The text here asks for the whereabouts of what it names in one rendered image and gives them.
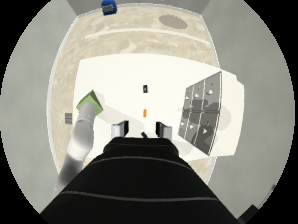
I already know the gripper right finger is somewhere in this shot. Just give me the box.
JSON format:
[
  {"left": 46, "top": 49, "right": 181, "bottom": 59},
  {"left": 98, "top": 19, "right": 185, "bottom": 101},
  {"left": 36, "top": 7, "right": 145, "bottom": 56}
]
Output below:
[{"left": 155, "top": 121, "right": 173, "bottom": 141}]

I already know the grey drawer front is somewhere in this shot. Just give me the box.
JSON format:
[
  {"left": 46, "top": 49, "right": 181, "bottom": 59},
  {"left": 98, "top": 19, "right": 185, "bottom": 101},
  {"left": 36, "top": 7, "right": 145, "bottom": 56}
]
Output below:
[
  {"left": 178, "top": 112, "right": 190, "bottom": 138},
  {"left": 195, "top": 113, "right": 219, "bottom": 153},
  {"left": 185, "top": 112, "right": 201, "bottom": 144},
  {"left": 183, "top": 86, "right": 194, "bottom": 111},
  {"left": 203, "top": 73, "right": 221, "bottom": 111},
  {"left": 191, "top": 80, "right": 205, "bottom": 111}
]

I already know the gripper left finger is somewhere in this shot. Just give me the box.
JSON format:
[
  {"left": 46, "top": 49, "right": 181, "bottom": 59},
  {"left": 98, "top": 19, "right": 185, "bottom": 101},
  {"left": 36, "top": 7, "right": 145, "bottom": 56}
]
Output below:
[{"left": 111, "top": 120, "right": 129, "bottom": 140}]

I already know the black and white eraser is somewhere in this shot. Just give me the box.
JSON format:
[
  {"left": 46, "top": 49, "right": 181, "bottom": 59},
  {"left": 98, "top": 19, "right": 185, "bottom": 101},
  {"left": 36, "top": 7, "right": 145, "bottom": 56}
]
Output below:
[{"left": 141, "top": 131, "right": 149, "bottom": 138}]

